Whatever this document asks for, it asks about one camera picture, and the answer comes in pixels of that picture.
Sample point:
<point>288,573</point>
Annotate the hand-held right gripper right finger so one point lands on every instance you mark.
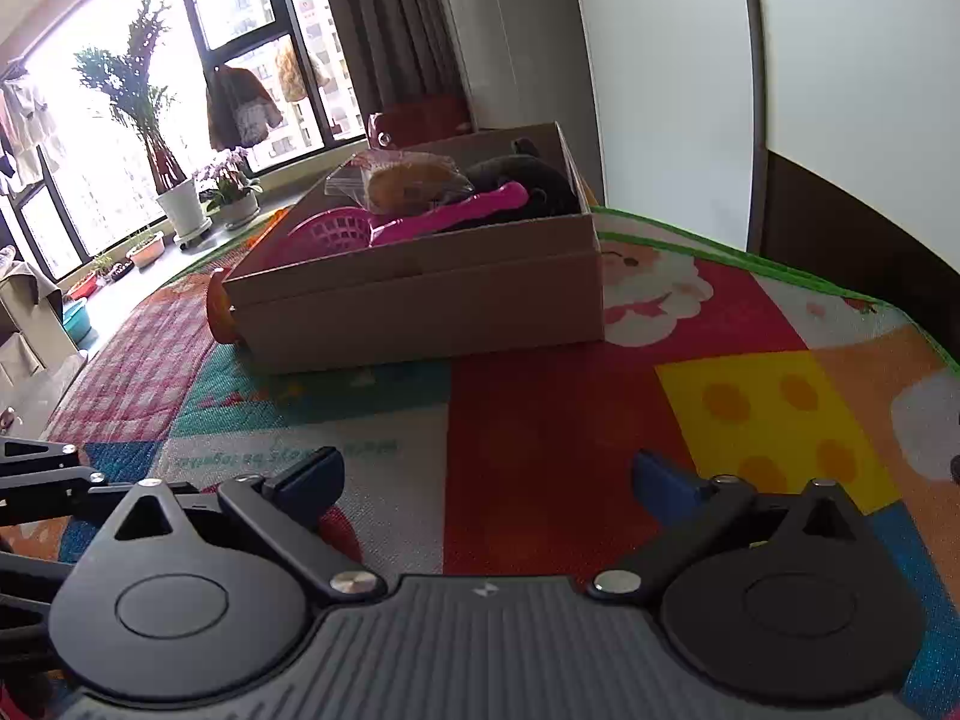
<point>664,484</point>

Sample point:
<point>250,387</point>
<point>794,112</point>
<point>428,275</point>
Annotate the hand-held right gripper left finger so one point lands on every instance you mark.
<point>315,487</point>

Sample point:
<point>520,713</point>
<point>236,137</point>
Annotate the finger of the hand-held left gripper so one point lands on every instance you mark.
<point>26,577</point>
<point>52,476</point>

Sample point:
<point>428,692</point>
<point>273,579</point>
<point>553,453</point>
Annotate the pink cardboard box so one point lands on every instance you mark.
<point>420,307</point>

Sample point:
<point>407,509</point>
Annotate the pink toy strainer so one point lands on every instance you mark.
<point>450,217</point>

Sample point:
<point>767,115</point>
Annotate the bread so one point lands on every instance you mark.
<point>409,180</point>

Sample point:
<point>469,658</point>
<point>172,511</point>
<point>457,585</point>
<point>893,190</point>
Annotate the black plush toy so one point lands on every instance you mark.
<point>532,180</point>

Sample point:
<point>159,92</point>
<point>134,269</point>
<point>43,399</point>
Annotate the colourful play mat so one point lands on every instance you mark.
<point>555,427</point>

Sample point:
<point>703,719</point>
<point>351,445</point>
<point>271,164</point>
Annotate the beige cardboard carton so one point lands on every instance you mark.
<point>34,330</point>

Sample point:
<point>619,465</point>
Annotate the teal basin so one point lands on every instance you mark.
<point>76,321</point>

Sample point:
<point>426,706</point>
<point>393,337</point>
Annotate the orange plastic toy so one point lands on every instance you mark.
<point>221,307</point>

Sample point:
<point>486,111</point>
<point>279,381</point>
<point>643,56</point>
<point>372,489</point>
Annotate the small dark planter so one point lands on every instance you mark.
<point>97,277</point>

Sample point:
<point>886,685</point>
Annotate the small pale planter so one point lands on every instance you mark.
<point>146,249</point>

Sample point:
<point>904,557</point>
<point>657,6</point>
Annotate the pink orchid in white pot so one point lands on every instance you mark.
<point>236,202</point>

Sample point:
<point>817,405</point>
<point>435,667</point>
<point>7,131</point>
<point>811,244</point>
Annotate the tall plant in white pot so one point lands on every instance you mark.
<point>180,206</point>

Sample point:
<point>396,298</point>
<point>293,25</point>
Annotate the hanging pale clothes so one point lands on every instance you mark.
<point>26,127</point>

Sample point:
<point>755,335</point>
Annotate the hanging brown jacket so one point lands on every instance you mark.
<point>240,109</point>

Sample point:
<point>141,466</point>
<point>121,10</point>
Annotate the hanging tan garment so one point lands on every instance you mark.
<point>296,71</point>

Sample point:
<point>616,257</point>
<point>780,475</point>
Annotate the grey curtain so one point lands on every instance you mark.
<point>390,22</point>

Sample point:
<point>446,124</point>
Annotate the black window frame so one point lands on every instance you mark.
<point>247,45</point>

